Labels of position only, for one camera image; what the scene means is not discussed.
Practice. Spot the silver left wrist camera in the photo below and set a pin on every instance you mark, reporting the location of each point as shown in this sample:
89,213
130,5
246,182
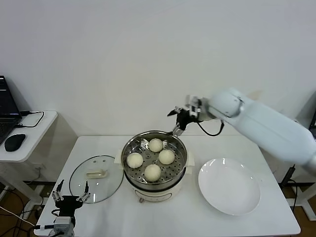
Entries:
62,222

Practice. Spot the white steamed baozi bun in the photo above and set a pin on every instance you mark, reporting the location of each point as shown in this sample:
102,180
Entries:
166,156
134,160
155,145
152,172

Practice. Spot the white round plate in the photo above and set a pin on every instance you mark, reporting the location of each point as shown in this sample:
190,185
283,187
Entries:
227,187

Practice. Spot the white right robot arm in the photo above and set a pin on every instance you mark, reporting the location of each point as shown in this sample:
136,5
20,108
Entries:
271,128

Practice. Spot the cream electric cooking pot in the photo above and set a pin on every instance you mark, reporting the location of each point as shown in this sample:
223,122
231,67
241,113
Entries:
153,195

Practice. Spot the glass pot lid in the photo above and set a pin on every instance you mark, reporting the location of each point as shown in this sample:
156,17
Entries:
96,173

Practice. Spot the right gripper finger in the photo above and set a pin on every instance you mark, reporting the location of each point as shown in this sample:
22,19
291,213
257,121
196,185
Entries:
177,130
172,112

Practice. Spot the white side table with laptop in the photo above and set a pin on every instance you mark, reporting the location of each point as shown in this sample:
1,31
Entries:
32,138

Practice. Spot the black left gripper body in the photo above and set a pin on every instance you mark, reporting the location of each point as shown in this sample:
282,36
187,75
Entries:
69,203

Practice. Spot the stainless steel steamer basket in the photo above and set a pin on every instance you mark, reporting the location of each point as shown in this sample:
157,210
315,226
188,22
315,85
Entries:
148,156

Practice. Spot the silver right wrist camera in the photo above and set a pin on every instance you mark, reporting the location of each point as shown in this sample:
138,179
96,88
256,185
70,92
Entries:
193,102

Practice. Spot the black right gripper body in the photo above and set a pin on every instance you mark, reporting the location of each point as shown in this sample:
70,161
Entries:
185,119

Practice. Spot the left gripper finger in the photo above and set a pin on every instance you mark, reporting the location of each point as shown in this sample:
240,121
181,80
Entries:
56,193
85,196

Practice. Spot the black laptop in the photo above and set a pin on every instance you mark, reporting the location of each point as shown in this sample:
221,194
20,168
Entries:
7,103

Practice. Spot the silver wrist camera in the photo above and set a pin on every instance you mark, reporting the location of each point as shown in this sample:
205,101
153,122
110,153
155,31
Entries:
62,222
193,102

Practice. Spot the black computer mouse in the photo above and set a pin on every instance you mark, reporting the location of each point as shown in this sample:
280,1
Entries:
14,142

